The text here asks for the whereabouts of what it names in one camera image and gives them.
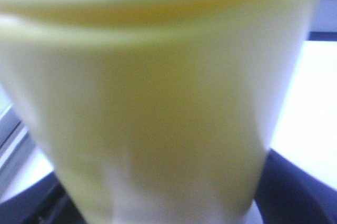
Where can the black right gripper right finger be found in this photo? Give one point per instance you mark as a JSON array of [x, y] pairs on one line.
[[287, 194]]

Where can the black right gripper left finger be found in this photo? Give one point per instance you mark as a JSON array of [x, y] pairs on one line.
[[46, 201]]

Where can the yellow squeeze bottle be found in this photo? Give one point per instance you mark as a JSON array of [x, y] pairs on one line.
[[153, 111]]

